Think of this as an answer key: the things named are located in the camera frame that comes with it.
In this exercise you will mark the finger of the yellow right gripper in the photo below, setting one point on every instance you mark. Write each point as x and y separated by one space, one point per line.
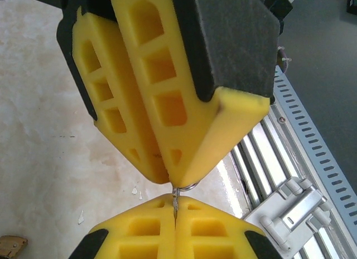
195 74
111 74

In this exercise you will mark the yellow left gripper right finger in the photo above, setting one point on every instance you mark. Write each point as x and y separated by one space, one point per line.
209 236

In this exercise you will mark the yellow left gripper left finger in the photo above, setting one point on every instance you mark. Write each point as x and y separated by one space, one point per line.
145 236

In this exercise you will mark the starry night print box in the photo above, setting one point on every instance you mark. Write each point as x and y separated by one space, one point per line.
12 249

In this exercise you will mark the white plastic clamp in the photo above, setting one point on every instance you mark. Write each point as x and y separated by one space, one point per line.
298 206

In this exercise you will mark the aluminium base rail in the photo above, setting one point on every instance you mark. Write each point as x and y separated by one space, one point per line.
267 147

